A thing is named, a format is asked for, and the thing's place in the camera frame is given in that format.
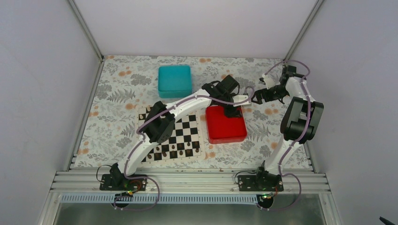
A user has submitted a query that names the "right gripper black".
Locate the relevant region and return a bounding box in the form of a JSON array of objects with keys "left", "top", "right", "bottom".
[{"left": 251, "top": 85, "right": 290, "bottom": 105}]

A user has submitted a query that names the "red plastic tray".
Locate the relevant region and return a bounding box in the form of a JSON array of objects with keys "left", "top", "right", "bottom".
[{"left": 205, "top": 106, "right": 247, "bottom": 144}]

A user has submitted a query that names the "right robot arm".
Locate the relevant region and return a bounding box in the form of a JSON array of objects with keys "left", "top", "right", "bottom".
[{"left": 251, "top": 66, "right": 324, "bottom": 177}]

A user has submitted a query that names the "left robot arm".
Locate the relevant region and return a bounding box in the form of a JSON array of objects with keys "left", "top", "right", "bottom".
[{"left": 106, "top": 75, "right": 252, "bottom": 190}]

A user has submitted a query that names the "black white chessboard mat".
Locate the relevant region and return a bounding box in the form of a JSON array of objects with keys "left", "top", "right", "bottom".
[{"left": 141, "top": 112, "right": 205, "bottom": 166}]

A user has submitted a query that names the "teal plastic box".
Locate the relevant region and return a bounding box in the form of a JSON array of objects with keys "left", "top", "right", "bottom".
[{"left": 158, "top": 65, "right": 192, "bottom": 98}]

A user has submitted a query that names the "floral patterned tablecloth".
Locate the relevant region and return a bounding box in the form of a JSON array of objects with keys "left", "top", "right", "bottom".
[{"left": 74, "top": 55, "right": 290, "bottom": 170}]

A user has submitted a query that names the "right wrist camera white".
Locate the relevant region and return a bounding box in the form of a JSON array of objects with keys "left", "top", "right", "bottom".
[{"left": 260, "top": 74, "right": 275, "bottom": 89}]

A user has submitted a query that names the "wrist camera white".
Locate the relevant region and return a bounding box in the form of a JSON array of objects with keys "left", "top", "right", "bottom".
[
  {"left": 233, "top": 95, "right": 252, "bottom": 107},
  {"left": 260, "top": 74, "right": 275, "bottom": 89}
]

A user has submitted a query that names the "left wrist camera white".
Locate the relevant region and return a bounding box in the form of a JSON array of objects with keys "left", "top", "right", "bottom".
[{"left": 233, "top": 95, "right": 252, "bottom": 107}]

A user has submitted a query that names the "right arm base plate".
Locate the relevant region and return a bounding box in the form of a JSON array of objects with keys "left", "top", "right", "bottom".
[{"left": 237, "top": 174, "right": 284, "bottom": 192}]

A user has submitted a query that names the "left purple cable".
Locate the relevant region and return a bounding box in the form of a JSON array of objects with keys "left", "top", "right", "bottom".
[{"left": 112, "top": 86, "right": 256, "bottom": 212}]

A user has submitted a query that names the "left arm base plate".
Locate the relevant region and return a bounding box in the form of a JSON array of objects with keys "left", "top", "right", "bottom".
[{"left": 99, "top": 174, "right": 147, "bottom": 192}]

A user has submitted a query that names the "aluminium rail frame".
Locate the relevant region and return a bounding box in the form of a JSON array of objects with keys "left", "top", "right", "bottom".
[{"left": 50, "top": 167, "right": 331, "bottom": 194}]

